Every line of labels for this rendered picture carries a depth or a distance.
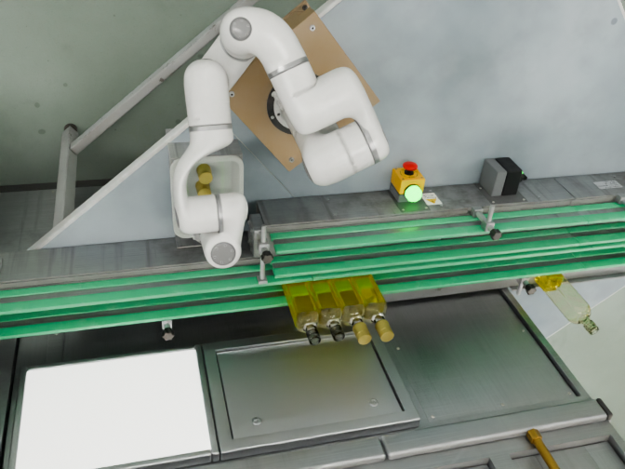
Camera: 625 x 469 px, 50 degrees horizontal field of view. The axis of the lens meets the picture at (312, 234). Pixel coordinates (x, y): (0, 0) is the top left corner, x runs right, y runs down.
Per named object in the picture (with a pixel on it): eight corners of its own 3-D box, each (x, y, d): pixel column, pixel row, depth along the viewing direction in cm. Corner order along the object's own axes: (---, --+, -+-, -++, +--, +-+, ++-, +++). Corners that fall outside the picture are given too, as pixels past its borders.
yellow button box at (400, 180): (388, 189, 187) (397, 203, 181) (392, 165, 182) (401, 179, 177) (411, 187, 188) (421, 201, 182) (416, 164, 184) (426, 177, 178)
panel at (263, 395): (22, 375, 162) (6, 498, 135) (19, 366, 160) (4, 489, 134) (373, 328, 184) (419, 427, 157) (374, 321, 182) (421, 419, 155)
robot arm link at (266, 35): (306, 63, 137) (275, -3, 135) (311, 57, 124) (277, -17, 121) (246, 92, 137) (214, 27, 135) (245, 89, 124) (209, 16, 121)
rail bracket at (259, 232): (251, 264, 172) (259, 295, 163) (252, 209, 163) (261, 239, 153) (262, 263, 173) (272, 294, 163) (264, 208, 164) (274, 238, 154)
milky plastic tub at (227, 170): (171, 221, 174) (174, 239, 167) (166, 143, 161) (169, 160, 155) (237, 215, 178) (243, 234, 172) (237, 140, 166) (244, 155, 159)
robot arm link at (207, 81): (272, 120, 128) (270, 120, 143) (261, 5, 124) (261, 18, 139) (186, 127, 127) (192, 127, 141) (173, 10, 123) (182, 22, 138)
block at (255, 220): (246, 243, 177) (250, 259, 171) (246, 213, 172) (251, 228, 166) (259, 242, 178) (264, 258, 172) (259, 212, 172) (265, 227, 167)
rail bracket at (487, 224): (466, 213, 182) (489, 241, 172) (472, 190, 178) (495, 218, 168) (480, 212, 183) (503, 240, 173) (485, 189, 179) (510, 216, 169)
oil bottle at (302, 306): (279, 282, 179) (298, 337, 162) (280, 265, 176) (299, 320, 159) (299, 280, 180) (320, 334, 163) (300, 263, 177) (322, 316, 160)
